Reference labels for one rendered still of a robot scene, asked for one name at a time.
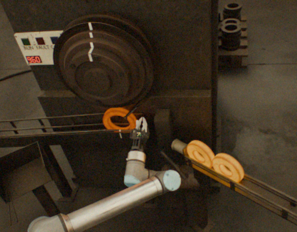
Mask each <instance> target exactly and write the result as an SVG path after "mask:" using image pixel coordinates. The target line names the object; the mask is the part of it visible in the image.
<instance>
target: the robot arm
mask: <svg viewBox="0 0 297 232"><path fill-rule="evenodd" d="M142 122H143V124H142ZM141 124H142V125H143V128H142V130H141ZM149 134H150V133H149V129H148V126H147V123H146V120H145V119H144V117H141V118H140V120H139V121H138V120H137V121H136V128H134V129H131V134H130V138H131V140H132V142H133V147H132V149H131V151H130V152H129V153H128V156H127V159H126V160H127V164H126V171H125V175H124V184H125V185H126V186H128V187H129V188H127V189H125V190H122V191H120V192H118V193H116V194H113V195H111V196H109V197H107V198H104V199H102V200H100V201H98V202H95V203H93V204H91V205H88V206H86V207H83V208H81V209H79V210H77V211H74V212H72V213H70V214H68V215H64V214H58V215H56V216H53V217H50V218H49V217H39V218H37V219H34V220H33V221H32V222H31V224H30V225H29V227H28V232H82V231H85V230H87V229H89V228H91V227H93V226H95V225H97V224H99V223H101V222H103V221H106V220H108V219H110V218H112V217H114V216H116V215H118V214H120V213H122V212H125V211H127V210H129V209H131V208H133V207H135V206H137V205H139V204H141V203H143V202H146V201H148V200H150V199H152V198H154V197H157V196H159V195H162V194H164V193H166V192H168V191H174V190H176V189H178V188H179V186H180V184H181V179H180V176H179V174H178V173H177V172H176V171H174V170H167V171H153V170H149V169H145V168H144V167H145V159H146V155H145V153H144V150H145V149H146V144H145V143H146V142H147V139H149Z"/></svg>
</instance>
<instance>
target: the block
mask: <svg viewBox="0 0 297 232"><path fill-rule="evenodd" d="M154 127H155V130H156V137H157V142H158V149H159V151H160V150H161V149H162V148H163V147H164V146H165V147H166V150H165V151H172V148H171V144H172V142H173V141H174V135H173V126H172V118H171V110H170V109H157V110H156V114H155V117H154Z"/></svg>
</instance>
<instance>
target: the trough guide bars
mask: <svg viewBox="0 0 297 232"><path fill-rule="evenodd" d="M185 157H186V159H185V160H187V161H188V164H189V166H190V167H193V164H194V165H196V166H198V167H200V168H202V169H203V170H205V171H207V172H209V173H211V174H213V175H214V176H216V177H219V178H220V179H222V180H224V181H226V182H228V183H229V184H230V189H231V190H232V191H235V187H237V188H239V189H240V190H242V191H244V192H246V193H248V194H250V195H251V196H253V197H255V198H257V199H259V200H261V201H262V202H264V203H266V204H268V205H270V206H272V207H273V208H275V209H277V210H279V211H281V212H282V218H284V219H286V220H287V215H288V216H290V217H292V218H293V219H295V220H297V214H296V213H294V212H293V211H291V210H289V209H287V208H285V207H283V206H281V205H279V204H278V203H276V202H274V201H272V200H270V199H268V198H266V197H264V196H263V195H261V194H259V193H257V192H255V191H253V190H251V189H249V188H248V187H246V186H244V185H242V184H240V183H238V182H236V181H234V180H233V179H231V178H229V177H227V176H225V175H223V174H221V173H219V172H218V171H215V170H213V169H211V168H210V167H208V166H206V165H204V164H202V163H200V162H198V161H196V160H195V159H193V158H191V157H189V156H187V155H185ZM244 179H246V180H248V181H250V182H252V183H254V184H256V185H258V186H260V187H262V188H264V189H265V190H267V191H269V192H271V193H273V194H275V195H277V196H279V197H281V198H283V199H285V200H287V201H289V202H290V205H292V206H294V207H295V206H297V199H296V198H294V197H292V196H289V195H287V194H285V193H283V192H281V191H279V190H277V189H275V188H273V187H271V186H269V185H267V184H265V183H263V182H261V181H259V180H257V179H255V178H253V177H251V176H249V175H247V174H245V173H244V176H243V178H242V180H244Z"/></svg>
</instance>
